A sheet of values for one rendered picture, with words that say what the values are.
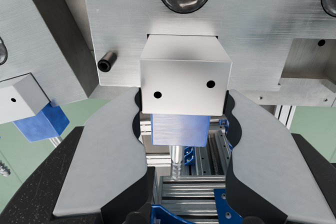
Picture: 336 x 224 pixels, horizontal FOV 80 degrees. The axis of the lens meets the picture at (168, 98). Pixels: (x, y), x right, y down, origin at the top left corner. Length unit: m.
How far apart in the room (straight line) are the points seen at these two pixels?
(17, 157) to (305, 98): 1.89
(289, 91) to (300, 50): 0.11
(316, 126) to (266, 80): 1.43
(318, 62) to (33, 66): 0.28
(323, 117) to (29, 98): 1.53
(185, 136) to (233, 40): 0.08
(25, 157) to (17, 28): 1.72
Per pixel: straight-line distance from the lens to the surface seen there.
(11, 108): 0.25
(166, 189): 0.57
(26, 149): 1.85
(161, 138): 0.16
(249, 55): 0.17
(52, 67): 0.24
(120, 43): 0.16
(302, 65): 0.23
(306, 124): 1.56
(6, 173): 0.39
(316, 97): 0.34
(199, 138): 0.16
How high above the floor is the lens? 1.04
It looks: 59 degrees down
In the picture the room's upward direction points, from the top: 176 degrees counter-clockwise
